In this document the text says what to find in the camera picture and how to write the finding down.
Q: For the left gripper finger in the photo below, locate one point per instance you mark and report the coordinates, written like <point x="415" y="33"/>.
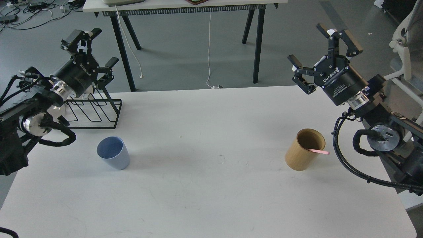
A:
<point x="79" y="42"/>
<point x="103" y="81"/>

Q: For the black wire dish rack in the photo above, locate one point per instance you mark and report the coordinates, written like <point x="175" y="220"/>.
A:
<point x="95" y="109"/>

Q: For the white background table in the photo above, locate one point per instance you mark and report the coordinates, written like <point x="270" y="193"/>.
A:
<point x="174" y="45"/>

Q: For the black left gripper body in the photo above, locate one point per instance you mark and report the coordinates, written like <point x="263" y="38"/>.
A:
<point x="75" y="76"/>

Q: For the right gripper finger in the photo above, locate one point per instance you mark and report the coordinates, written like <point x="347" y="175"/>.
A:
<point x="334" y="36"/>
<point x="299" y="71"/>

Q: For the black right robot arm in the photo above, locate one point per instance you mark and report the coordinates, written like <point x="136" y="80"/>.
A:
<point x="389" y="134"/>

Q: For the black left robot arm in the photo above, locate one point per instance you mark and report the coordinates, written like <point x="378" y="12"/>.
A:
<point x="28" y="122"/>

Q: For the white office chair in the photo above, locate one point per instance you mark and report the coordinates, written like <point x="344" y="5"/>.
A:
<point x="407" y="65"/>

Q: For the wooden cylinder holder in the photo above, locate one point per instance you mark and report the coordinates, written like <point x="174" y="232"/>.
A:
<point x="298" y="157"/>

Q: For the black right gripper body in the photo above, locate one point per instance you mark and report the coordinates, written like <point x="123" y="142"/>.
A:
<point x="339" y="80"/>

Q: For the blue cup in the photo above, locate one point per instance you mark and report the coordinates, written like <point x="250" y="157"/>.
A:
<point x="113" y="151"/>

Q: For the pink chopstick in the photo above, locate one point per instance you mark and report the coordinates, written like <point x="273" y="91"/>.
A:
<point x="319" y="151"/>

